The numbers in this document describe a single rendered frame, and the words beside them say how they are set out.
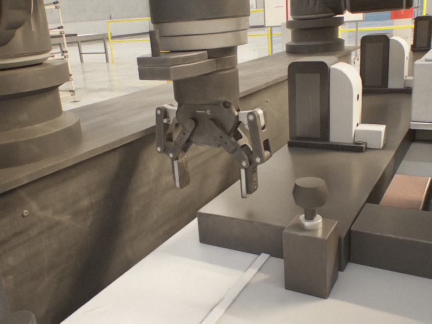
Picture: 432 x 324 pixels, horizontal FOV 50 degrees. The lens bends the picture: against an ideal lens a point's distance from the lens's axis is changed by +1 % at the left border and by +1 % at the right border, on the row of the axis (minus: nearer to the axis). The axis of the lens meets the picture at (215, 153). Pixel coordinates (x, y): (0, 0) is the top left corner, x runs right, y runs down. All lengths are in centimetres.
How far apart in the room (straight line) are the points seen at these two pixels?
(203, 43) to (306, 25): 148
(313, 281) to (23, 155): 45
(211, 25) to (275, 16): 883
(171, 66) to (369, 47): 81
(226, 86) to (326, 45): 147
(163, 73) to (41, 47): 34
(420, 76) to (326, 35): 120
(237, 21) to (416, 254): 28
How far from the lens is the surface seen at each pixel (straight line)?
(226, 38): 48
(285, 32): 604
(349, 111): 72
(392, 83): 120
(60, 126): 75
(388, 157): 70
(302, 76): 73
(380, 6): 196
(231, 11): 48
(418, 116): 82
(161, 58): 45
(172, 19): 48
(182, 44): 48
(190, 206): 104
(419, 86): 81
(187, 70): 45
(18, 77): 70
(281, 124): 144
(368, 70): 120
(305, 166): 66
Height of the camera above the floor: 109
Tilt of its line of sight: 17 degrees down
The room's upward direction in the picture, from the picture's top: 4 degrees counter-clockwise
